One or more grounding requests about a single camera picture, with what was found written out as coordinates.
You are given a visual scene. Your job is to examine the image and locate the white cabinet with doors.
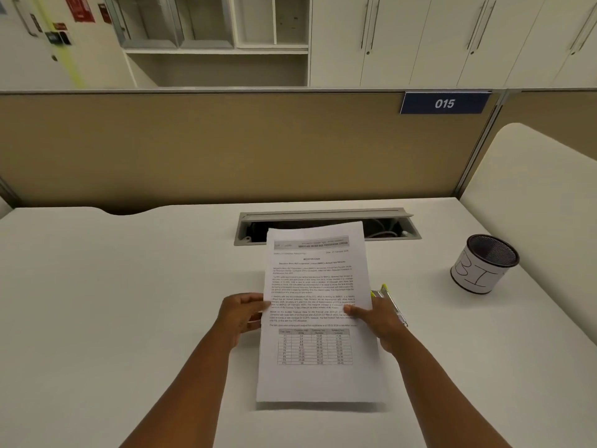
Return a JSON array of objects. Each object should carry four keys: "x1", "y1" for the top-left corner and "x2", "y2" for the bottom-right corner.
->
[{"x1": 309, "y1": 0, "x2": 597, "y2": 89}]

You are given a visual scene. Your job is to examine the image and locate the person's right hand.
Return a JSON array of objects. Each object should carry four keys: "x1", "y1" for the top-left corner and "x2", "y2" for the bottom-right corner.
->
[{"x1": 349, "y1": 293, "x2": 411, "y2": 356}]

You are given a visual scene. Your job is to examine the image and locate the person's right forearm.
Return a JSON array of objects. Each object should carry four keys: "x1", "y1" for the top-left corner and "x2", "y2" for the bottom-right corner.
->
[{"x1": 389, "y1": 329, "x2": 514, "y2": 448}]

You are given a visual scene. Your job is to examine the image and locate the black mesh pen holder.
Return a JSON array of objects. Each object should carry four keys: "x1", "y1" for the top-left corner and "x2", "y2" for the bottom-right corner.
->
[{"x1": 449, "y1": 234, "x2": 521, "y2": 295}]

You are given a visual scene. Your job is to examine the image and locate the large red sign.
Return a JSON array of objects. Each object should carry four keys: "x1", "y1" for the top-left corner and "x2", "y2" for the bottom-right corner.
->
[{"x1": 64, "y1": 0, "x2": 96, "y2": 23}]

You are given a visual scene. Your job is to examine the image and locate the person's left forearm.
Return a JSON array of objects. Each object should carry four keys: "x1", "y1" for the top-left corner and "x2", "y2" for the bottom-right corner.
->
[{"x1": 119, "y1": 329, "x2": 239, "y2": 448}]

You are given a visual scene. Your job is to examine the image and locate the white room door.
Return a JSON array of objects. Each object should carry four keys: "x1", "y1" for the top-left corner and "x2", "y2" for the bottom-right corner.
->
[{"x1": 0, "y1": 0, "x2": 136, "y2": 91}]

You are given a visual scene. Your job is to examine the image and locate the blue number sign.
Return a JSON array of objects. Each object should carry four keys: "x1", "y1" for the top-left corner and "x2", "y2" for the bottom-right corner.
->
[{"x1": 399, "y1": 91, "x2": 493, "y2": 115}]

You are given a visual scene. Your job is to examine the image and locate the wide beige partition panel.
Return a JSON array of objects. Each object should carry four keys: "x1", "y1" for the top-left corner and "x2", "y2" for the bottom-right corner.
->
[{"x1": 0, "y1": 88, "x2": 507, "y2": 215}]

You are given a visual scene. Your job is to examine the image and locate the grey door handle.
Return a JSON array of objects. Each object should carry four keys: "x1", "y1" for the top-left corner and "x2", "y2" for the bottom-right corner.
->
[{"x1": 11, "y1": 0, "x2": 39, "y2": 38}]

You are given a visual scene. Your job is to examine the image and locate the grey desk cable tray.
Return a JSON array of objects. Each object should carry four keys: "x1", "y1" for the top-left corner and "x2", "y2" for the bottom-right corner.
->
[{"x1": 233, "y1": 207, "x2": 422, "y2": 247}]

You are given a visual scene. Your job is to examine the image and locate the grey partition post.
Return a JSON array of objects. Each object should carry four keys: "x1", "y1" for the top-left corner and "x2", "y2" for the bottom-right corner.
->
[{"x1": 455, "y1": 90, "x2": 507, "y2": 197}]

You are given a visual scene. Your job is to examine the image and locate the person's left hand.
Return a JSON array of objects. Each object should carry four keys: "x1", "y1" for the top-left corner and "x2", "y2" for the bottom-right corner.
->
[{"x1": 216, "y1": 293, "x2": 272, "y2": 353}]

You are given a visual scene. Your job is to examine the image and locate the white open shelf unit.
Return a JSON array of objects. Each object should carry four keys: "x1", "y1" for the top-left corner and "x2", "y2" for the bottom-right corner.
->
[{"x1": 102, "y1": 0, "x2": 311, "y2": 88}]

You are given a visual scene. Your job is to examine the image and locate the white cable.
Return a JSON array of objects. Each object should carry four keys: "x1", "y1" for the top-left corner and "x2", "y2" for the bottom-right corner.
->
[{"x1": 364, "y1": 218, "x2": 404, "y2": 240}]

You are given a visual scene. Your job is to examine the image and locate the narrow beige partition panel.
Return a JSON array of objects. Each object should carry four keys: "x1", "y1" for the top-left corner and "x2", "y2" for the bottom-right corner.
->
[{"x1": 494, "y1": 90, "x2": 597, "y2": 162}]

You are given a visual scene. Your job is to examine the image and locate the printed white papers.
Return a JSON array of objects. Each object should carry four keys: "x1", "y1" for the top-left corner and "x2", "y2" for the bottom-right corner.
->
[{"x1": 255, "y1": 221, "x2": 389, "y2": 404}]

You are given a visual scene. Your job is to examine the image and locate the grey framed glass door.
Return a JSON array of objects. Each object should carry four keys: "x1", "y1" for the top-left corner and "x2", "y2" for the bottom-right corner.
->
[
  {"x1": 170, "y1": 0, "x2": 236, "y2": 50},
  {"x1": 103, "y1": 0, "x2": 183, "y2": 50}
]

